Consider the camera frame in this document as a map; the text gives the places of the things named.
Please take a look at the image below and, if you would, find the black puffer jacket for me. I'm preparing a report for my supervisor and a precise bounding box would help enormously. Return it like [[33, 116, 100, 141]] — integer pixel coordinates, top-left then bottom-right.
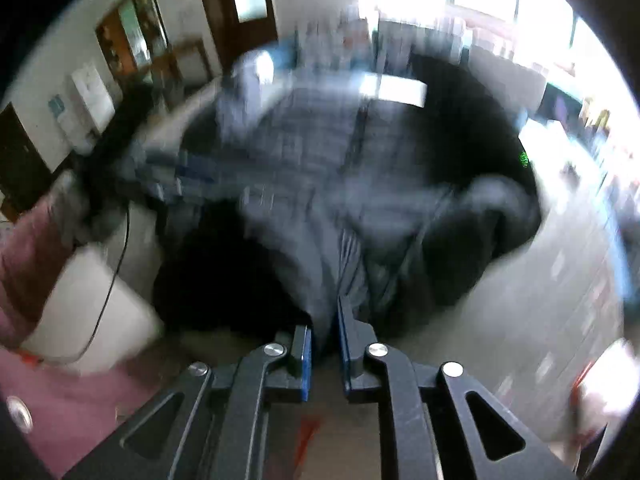
[[118, 54, 542, 346]]

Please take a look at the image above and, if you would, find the pink sleeve left forearm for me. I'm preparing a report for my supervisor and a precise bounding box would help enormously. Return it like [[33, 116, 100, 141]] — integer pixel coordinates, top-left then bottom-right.
[[1, 196, 74, 349]]

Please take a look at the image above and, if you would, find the brown wooden door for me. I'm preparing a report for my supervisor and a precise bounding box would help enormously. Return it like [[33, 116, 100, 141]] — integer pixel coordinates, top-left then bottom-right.
[[202, 0, 278, 72]]

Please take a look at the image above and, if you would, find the wooden display cabinet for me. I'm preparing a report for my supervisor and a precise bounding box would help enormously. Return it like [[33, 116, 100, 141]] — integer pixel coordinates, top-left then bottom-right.
[[96, 0, 182, 89]]

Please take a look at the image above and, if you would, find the black cable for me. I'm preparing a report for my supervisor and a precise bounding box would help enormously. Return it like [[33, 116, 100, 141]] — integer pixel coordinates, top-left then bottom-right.
[[29, 199, 132, 366]]

